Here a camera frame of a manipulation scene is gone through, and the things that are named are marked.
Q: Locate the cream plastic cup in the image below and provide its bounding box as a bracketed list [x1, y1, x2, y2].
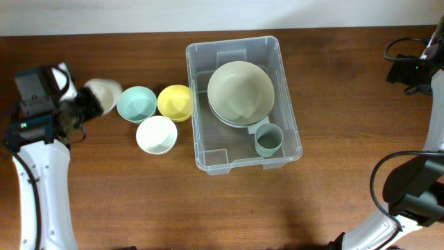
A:
[84, 78, 123, 116]

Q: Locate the white label in bin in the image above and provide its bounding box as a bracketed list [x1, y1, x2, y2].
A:
[248, 116, 269, 134]

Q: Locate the white bowl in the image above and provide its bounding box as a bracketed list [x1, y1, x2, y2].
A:
[136, 116, 178, 155]

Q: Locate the grey plastic cup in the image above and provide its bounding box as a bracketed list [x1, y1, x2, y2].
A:
[255, 123, 283, 149]

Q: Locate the yellow bowl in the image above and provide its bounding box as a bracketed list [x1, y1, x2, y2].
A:
[157, 85, 192, 122]

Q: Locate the cream plate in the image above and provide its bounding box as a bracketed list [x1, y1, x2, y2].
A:
[207, 61, 275, 118]

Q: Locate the beige plate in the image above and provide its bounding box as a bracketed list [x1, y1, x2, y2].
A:
[209, 103, 273, 128]

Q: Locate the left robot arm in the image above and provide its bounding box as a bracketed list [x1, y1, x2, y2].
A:
[3, 62, 122, 249]

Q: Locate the green plastic cup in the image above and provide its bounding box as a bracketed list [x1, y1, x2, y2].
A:
[255, 144, 279, 158]

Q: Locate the mint green bowl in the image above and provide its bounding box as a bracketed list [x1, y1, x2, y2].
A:
[117, 86, 157, 124]

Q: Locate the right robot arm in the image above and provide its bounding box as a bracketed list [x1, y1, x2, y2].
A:
[327, 22, 443, 250]

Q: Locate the clear plastic storage bin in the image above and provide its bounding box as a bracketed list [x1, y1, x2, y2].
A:
[186, 35, 302, 175]

